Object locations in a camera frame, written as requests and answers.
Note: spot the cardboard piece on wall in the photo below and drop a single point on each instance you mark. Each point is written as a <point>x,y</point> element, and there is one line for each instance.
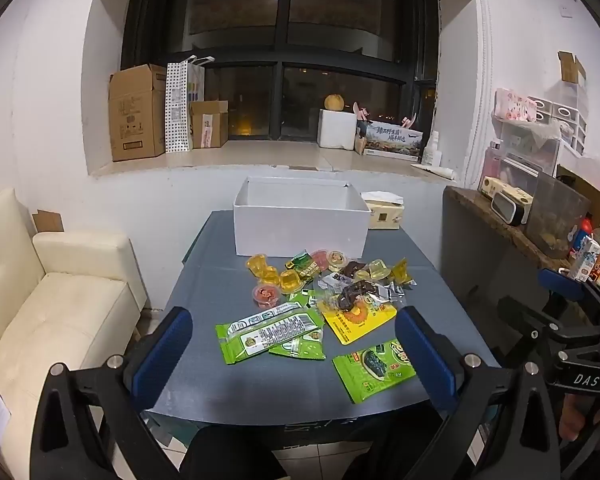
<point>571,67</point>

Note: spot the white black snack packet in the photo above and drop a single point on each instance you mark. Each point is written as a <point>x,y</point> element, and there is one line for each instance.
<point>329,281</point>

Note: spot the dark window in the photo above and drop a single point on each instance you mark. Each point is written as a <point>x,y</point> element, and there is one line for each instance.
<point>280,20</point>

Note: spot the beige tissue pack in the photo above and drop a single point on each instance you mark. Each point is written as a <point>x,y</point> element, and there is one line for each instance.
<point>382,212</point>

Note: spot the clear drawer organizer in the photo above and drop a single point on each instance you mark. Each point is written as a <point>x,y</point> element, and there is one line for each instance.
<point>562,115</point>

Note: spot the pink floral pouch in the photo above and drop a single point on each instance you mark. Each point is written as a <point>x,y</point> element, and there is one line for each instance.
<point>515,105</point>

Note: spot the pink toy figure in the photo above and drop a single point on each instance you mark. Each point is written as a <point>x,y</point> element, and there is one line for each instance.
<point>362,115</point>
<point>408,122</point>

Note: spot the person's right hand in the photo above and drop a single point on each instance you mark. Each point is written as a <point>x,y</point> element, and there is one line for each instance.
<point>582,417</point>

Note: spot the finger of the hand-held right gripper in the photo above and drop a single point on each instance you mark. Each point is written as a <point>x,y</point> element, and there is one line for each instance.
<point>530,322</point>
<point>560,280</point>

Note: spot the yellow sunflower snack packet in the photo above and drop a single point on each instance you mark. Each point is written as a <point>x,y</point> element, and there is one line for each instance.
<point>357,322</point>

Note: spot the small green snack packet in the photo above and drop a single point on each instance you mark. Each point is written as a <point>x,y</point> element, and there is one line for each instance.
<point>302,263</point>

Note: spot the large green snack packet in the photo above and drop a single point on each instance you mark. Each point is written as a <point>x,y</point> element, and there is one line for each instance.
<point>265,332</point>

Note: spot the cream patterned box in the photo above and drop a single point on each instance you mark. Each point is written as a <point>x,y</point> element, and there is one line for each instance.
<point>502,187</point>

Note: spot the white black device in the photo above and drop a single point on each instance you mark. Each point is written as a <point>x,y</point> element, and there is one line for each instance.
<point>507,208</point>

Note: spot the white drink carton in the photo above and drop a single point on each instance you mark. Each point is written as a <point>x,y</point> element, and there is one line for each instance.
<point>585,260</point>

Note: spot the jelly cup cartoon lid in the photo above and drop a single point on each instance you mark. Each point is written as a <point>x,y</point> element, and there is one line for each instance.
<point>338,257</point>

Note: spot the pink jelly cup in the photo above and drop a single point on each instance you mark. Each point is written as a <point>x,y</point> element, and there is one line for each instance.
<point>320,257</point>

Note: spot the red jelly cup printed lid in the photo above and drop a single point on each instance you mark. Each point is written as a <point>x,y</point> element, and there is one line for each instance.
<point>265,296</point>

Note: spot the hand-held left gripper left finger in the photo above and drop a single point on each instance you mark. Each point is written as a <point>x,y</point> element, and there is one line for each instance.
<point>160,360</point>

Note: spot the polka dot paper bag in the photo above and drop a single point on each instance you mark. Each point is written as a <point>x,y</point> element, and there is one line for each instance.
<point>177,110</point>

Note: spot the dark brown snack packet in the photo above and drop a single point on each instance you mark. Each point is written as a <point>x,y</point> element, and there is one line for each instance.
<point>359,294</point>

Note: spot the clear plastic bin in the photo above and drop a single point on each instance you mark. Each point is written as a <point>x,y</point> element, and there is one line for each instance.
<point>527,147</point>

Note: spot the small cardboard box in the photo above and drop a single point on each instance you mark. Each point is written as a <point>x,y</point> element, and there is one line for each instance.
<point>210,125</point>

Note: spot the large cardboard box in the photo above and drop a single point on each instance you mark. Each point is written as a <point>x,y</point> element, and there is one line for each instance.
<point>135,115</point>

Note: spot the round yellow fruit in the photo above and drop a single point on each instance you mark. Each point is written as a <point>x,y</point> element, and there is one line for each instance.
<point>334,102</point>

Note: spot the silver snack wrapper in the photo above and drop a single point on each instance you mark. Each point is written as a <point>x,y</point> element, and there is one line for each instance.
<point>399,292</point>

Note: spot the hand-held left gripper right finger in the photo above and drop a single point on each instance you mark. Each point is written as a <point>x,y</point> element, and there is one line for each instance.
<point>425,360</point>

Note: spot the white foam box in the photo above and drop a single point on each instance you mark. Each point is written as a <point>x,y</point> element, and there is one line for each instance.
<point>337,130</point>

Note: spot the brown cardboard piece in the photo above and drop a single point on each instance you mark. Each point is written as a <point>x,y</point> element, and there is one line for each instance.
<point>47,220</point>

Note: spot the long printed box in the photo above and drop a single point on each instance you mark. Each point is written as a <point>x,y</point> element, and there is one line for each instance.
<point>392,141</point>

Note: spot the grey table cover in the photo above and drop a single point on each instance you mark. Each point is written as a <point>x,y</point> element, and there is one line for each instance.
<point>210,280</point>

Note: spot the brown snack clear wrapper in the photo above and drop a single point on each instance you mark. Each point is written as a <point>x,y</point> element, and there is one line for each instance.
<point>351,268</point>

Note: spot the green seaweed snack packet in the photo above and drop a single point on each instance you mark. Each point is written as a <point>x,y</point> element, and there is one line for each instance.
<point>375,367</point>

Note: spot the grey translucent container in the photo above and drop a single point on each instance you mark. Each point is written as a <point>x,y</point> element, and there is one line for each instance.
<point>555,220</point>

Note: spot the cream sofa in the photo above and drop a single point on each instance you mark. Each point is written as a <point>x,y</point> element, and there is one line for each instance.
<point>45,305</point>

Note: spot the dark side counter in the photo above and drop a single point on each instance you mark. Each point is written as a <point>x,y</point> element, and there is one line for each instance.
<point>480,260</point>

